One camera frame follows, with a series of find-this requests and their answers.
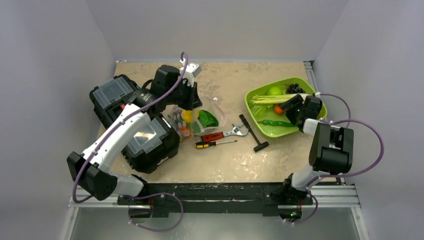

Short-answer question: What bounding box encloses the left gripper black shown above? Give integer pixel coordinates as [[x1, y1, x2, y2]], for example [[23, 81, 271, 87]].
[[165, 78, 202, 111]]

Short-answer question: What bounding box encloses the mango orange green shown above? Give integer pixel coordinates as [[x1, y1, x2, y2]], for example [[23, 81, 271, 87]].
[[273, 104, 285, 115]]

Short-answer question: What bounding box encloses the yellow lemon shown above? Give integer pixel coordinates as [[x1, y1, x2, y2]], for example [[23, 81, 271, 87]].
[[181, 110, 199, 125]]

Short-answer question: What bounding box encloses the clear zip top bag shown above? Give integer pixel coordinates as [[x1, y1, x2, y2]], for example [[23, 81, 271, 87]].
[[167, 96, 227, 142]]

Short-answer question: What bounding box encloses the bok choy green white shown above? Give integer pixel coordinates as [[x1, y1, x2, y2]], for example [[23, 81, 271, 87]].
[[197, 110, 219, 129]]

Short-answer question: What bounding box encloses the green apple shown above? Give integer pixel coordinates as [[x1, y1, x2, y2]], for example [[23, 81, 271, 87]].
[[266, 86, 283, 96]]

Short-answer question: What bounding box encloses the orange tangerine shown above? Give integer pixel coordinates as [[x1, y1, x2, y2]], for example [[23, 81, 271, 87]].
[[180, 126, 192, 138]]

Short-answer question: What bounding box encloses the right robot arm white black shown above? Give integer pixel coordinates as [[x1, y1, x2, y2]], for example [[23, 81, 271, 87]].
[[272, 94, 354, 204]]

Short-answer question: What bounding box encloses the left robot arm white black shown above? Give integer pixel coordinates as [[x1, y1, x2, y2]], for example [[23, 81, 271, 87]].
[[66, 62, 202, 205]]

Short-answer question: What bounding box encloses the dark grapes bunch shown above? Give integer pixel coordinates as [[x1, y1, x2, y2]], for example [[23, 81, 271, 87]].
[[286, 83, 306, 94]]

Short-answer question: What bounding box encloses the green chili pepper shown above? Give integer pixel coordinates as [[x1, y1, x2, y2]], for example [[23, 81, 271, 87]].
[[257, 119, 295, 128]]

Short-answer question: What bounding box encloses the green plastic basin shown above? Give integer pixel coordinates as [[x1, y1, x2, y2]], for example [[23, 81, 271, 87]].
[[244, 77, 315, 138]]

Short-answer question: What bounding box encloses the celery stalk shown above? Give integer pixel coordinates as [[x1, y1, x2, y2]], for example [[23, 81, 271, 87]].
[[247, 93, 309, 107]]

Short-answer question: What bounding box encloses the yellow black screwdriver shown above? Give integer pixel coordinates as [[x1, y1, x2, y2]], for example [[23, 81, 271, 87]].
[[194, 140, 237, 149]]

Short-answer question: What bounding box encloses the black toolbox near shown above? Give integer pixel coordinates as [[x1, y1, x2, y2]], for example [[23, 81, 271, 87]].
[[121, 114, 180, 174]]

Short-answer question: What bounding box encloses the black toolbox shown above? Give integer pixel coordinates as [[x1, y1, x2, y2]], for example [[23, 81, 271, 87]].
[[121, 114, 180, 174], [89, 74, 139, 129]]

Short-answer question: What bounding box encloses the black toolbox far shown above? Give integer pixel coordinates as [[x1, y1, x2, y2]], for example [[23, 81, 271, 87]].
[[89, 74, 139, 129]]

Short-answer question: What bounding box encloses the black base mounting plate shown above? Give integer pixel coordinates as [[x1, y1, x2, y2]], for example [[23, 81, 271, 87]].
[[117, 181, 313, 219]]

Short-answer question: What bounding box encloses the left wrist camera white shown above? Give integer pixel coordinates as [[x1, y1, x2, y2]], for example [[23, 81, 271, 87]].
[[179, 59, 202, 87]]

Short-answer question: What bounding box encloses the red handled adjustable wrench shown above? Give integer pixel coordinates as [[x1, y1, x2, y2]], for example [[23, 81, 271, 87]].
[[195, 123, 249, 143]]

